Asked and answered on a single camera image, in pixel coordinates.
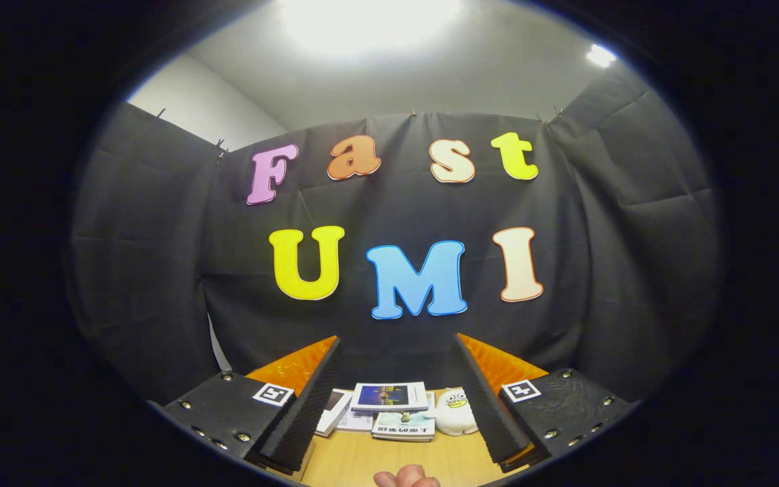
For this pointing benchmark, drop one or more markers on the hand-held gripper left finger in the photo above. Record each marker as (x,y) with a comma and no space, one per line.
(308,406)

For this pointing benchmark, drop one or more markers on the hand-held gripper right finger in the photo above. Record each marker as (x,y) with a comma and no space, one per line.
(487,406)

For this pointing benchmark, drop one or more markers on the white book with portrait cover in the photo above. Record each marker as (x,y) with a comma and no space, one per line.
(334,416)

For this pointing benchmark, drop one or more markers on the white duck plush toy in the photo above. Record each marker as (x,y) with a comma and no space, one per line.
(454,416)

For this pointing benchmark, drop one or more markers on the plain white book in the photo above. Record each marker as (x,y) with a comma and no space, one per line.
(357,423)

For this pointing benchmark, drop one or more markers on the book with blue picture cover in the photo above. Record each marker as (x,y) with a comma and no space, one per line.
(389,396)

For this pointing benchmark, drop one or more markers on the book with pale teal cover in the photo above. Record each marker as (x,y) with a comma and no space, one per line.
(403,426)

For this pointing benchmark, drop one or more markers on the black backdrop cloth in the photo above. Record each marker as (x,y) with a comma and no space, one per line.
(396,203)

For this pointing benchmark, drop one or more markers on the small ceiling light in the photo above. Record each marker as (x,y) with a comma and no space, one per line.
(600,55)

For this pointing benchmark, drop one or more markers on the large ceiling light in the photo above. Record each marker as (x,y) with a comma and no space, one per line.
(369,24)

